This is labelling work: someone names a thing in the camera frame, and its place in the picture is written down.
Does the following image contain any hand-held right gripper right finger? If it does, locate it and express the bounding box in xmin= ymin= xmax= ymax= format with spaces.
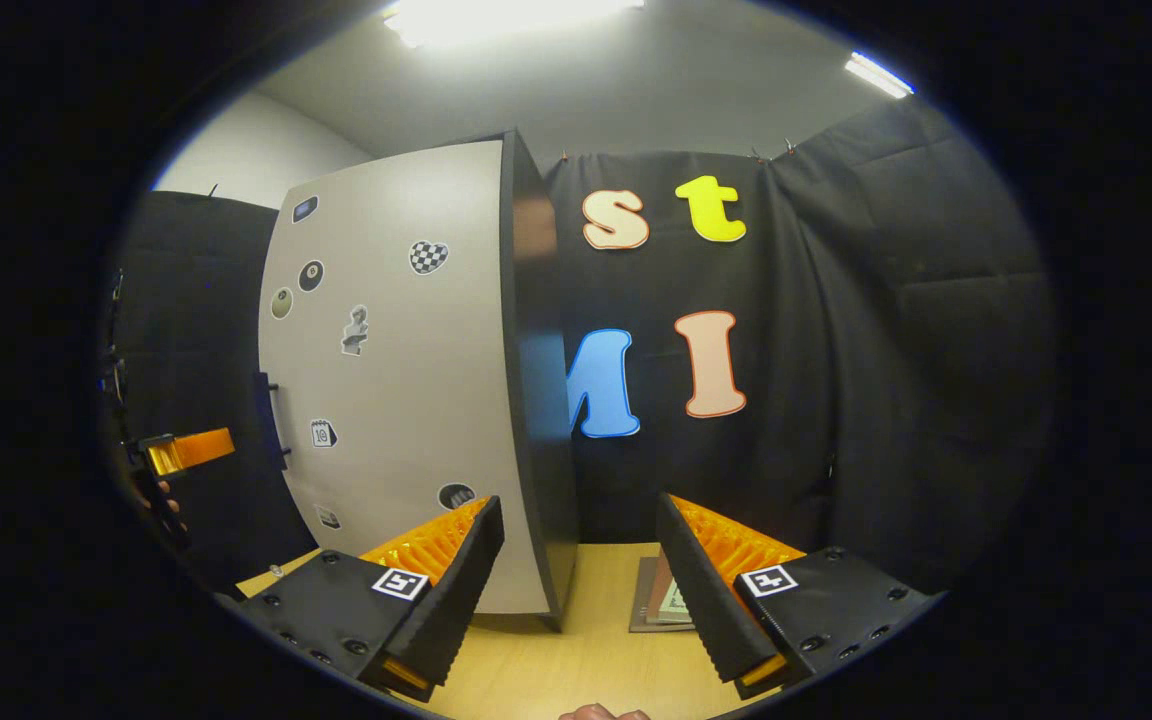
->
xmin=656 ymin=490 xmax=942 ymax=701

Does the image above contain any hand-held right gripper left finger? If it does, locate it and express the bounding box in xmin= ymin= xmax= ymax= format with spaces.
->
xmin=239 ymin=495 xmax=506 ymax=701

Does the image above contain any beige cabinet door with stickers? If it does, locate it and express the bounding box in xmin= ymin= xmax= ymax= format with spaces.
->
xmin=257 ymin=139 xmax=549 ymax=617

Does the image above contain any brown book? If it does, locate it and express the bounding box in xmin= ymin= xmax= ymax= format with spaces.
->
xmin=628 ymin=556 xmax=695 ymax=634

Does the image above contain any black backdrop cloth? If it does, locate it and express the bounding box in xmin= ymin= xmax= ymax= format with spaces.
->
xmin=111 ymin=95 xmax=1055 ymax=597

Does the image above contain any ceiling light panel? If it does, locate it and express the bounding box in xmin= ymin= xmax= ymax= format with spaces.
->
xmin=844 ymin=51 xmax=915 ymax=100
xmin=383 ymin=0 xmax=645 ymax=48

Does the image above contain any black door handle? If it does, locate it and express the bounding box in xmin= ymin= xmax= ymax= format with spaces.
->
xmin=253 ymin=371 xmax=293 ymax=472

